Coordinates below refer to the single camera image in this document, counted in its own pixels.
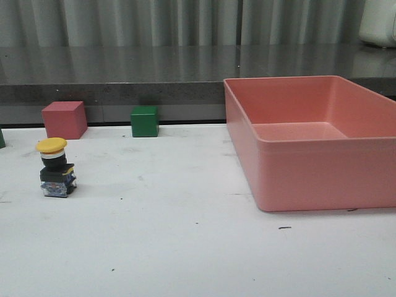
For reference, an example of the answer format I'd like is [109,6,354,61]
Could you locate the yellow push button switch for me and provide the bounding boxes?
[36,137,77,198]

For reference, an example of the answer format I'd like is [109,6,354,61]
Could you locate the green cube block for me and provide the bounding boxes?
[131,106,159,137]

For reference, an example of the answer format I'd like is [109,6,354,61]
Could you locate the grey stone counter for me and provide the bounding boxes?
[1,44,395,127]

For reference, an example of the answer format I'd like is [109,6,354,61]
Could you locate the pink plastic bin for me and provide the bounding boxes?
[224,75,395,212]

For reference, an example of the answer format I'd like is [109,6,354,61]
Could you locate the pink cube block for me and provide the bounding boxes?
[41,101,88,140]

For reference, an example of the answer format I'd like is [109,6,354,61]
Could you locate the green block at left edge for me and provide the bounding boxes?
[0,129,6,149]

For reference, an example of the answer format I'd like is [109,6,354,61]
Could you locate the white appliance on counter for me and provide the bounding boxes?
[358,0,395,48]

